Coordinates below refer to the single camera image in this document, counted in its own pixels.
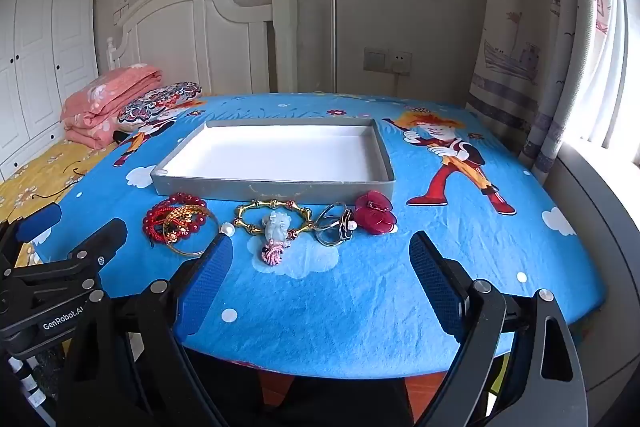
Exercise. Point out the pink folded quilt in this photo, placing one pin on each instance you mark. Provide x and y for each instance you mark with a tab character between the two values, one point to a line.
100	107

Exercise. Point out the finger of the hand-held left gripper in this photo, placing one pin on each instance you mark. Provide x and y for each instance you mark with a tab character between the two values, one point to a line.
37	219
100	242

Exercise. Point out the jade pendant with pink tassel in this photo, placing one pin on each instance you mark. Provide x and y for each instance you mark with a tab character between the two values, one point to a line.
275	227

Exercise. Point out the blue cartoon printed tablecloth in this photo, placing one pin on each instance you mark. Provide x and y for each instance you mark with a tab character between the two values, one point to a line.
350	297

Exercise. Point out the ship printed curtain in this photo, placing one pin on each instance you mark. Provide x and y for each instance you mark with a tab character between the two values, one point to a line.
525	32

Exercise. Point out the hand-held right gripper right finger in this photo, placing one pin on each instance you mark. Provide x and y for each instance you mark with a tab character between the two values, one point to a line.
435	277

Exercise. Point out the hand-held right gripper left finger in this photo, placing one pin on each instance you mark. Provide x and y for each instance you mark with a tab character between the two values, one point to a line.
207	277

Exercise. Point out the wall switch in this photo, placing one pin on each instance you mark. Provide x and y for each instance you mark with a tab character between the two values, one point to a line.
376	60

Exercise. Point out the metal pole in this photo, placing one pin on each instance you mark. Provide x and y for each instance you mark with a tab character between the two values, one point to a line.
333	42

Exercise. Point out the grey cardboard tray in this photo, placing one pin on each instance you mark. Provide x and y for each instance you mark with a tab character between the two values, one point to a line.
275	157

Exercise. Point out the red flower hair clip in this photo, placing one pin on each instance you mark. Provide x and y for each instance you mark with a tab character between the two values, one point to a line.
375	217

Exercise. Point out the yellow floral bedsheet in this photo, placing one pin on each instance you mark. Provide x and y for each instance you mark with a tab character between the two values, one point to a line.
45	172

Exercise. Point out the gold bangle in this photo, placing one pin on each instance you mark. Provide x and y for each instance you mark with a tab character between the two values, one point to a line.
192	252

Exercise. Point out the white wardrobe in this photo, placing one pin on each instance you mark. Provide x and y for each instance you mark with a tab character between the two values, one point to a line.
35	57

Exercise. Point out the white wooden headboard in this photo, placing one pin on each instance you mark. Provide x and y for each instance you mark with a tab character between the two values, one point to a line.
210	32

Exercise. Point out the wall socket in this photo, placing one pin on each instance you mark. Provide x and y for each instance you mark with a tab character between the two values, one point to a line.
401	62

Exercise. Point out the patterned pillow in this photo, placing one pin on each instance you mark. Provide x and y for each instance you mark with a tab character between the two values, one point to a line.
160	104

